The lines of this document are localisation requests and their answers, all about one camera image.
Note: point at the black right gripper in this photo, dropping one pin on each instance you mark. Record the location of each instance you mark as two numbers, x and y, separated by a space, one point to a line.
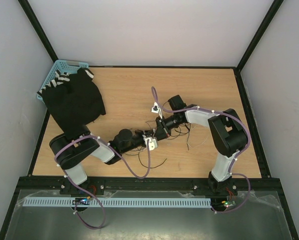
162 131

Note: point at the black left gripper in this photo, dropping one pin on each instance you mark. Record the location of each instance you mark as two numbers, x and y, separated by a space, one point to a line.
145 133

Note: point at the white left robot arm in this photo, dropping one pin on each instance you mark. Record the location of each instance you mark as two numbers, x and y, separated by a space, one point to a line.
70 153

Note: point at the black striped cloth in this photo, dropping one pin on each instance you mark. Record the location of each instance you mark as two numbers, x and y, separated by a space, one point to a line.
73 100

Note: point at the blue plastic basket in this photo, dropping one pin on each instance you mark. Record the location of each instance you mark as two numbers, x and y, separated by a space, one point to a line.
63 66

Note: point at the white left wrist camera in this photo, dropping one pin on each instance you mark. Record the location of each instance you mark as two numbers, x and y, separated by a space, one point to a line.
150 142

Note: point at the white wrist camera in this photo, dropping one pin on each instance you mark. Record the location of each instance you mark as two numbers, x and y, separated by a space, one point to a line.
157 110
150 142

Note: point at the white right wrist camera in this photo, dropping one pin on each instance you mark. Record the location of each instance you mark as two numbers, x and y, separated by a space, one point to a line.
157 110

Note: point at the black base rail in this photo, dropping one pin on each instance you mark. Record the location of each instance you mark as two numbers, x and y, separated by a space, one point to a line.
195 186

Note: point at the black frame post right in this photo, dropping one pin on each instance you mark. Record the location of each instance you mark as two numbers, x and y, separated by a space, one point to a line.
269 16

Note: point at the black frame post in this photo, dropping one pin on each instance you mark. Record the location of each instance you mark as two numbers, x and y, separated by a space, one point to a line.
29 12
269 16

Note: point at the black frame post left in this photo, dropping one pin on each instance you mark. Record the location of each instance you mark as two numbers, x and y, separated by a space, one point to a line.
29 12

